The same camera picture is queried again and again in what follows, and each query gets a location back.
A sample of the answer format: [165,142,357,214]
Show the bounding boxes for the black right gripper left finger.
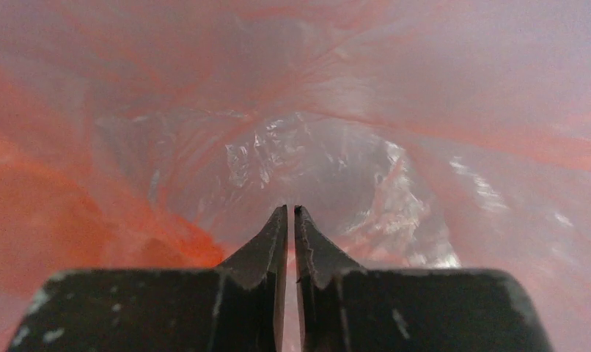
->
[8,206,288,351]

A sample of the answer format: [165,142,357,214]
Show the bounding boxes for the red plastic trash bag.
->
[0,1,591,351]

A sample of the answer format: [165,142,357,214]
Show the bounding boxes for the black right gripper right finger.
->
[294,205,552,351]

